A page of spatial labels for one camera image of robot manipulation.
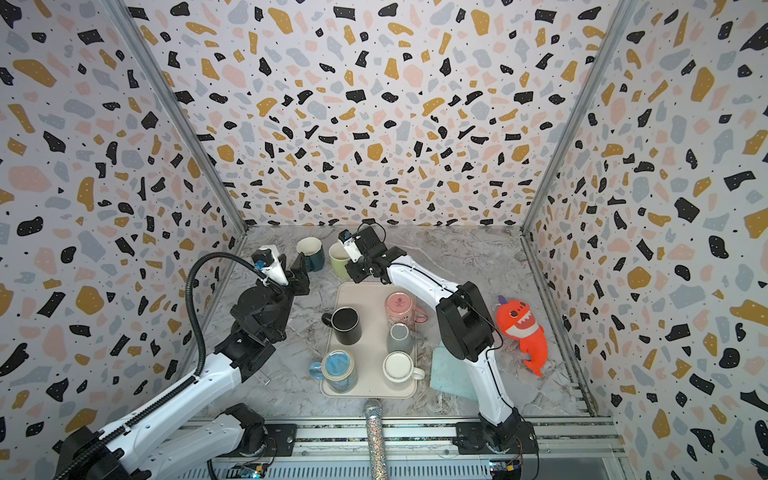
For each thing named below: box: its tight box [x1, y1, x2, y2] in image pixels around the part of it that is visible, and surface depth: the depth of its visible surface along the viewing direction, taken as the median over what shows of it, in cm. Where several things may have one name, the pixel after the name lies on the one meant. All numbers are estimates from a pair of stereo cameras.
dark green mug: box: [296, 237, 326, 273], surface depth 105 cm
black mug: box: [321, 306, 362, 345], surface depth 88 cm
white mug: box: [382, 351, 426, 383], surface depth 81 cm
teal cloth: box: [430, 340, 479, 401], surface depth 84 cm
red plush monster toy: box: [496, 295, 548, 378], surface depth 89 cm
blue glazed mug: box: [309, 349, 358, 393], surface depth 77 cm
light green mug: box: [328, 242, 351, 279], surface depth 94 cm
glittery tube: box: [363, 399, 387, 480], surface depth 73 cm
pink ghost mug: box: [385, 291, 429, 330], surface depth 88 cm
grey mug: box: [387, 322, 422, 353], surface depth 84 cm
